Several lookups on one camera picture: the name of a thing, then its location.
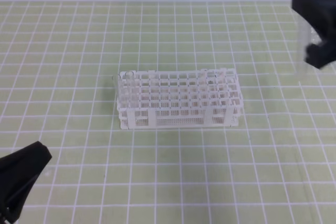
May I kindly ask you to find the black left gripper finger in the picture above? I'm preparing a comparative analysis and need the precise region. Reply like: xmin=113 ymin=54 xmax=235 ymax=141
xmin=1 ymin=141 xmax=52 ymax=223

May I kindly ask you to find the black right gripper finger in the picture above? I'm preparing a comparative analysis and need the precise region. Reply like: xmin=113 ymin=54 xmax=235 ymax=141
xmin=306 ymin=0 xmax=335 ymax=69

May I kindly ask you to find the clear glass test tube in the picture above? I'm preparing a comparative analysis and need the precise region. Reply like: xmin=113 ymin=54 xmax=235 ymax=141
xmin=291 ymin=0 xmax=316 ymax=79

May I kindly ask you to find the green checkered tablecloth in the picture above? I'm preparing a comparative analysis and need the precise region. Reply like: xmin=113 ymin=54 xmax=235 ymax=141
xmin=1 ymin=2 xmax=335 ymax=223

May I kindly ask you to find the white plastic test tube rack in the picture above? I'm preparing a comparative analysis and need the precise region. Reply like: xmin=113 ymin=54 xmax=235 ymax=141
xmin=112 ymin=68 xmax=244 ymax=130

